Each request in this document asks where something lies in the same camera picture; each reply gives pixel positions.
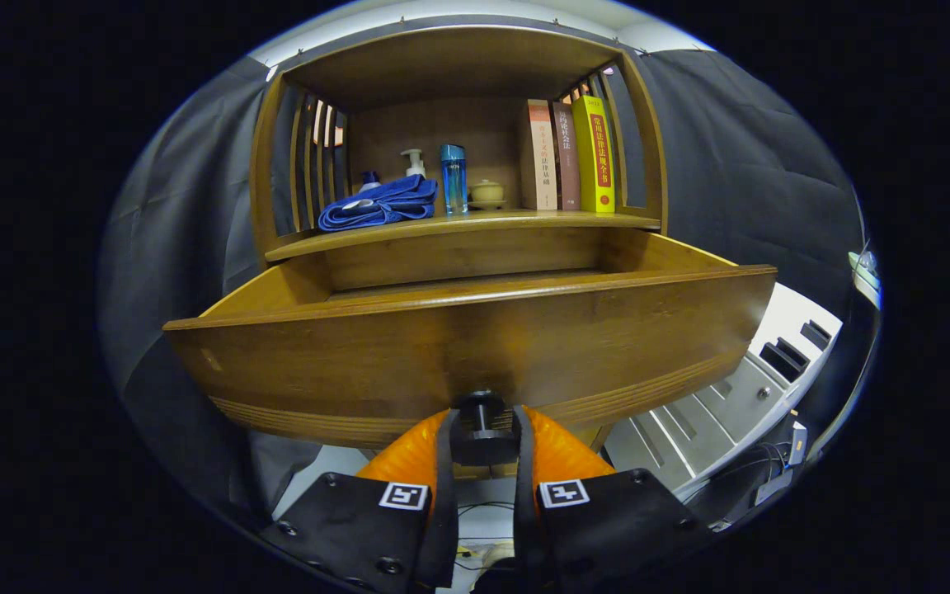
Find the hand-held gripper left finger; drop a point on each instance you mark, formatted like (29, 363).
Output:
(445, 528)

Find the wooden cabinet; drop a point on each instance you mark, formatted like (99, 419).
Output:
(442, 66)

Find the yellow book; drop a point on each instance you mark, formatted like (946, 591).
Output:
(597, 157)

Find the small white blue-capped bottle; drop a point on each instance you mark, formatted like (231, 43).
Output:
(369, 180)

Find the wooden drawer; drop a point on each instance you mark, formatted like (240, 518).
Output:
(475, 346)

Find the beige book with orange band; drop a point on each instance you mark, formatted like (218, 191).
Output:
(541, 157)

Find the white pump bottle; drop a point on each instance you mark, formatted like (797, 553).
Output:
(415, 165)

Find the brown book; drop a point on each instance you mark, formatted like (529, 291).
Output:
(567, 157)

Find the folded blue towel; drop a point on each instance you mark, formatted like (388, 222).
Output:
(384, 206)

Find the beige lidded teacup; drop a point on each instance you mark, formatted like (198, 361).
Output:
(487, 194)

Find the pale green white object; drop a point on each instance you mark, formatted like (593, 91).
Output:
(864, 276)

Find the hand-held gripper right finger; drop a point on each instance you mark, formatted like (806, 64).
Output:
(524, 528)

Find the wooden countertop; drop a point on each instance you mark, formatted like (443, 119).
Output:
(491, 221)

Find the blue glass bottle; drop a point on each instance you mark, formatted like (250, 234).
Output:
(453, 181)

